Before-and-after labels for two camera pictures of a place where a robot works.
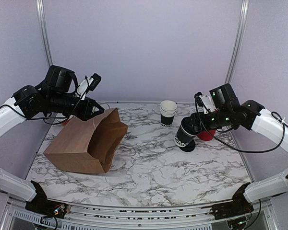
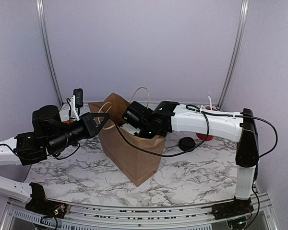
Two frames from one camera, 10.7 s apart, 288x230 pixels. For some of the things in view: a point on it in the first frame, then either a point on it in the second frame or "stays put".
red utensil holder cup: [205, 136] stays put
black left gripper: [86, 113] → [90, 127]
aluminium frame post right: [243, 25] stays put
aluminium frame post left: [41, 8] stays put
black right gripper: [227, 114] → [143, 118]
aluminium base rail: [194, 217] stays put
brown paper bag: [87, 146] → [138, 158]
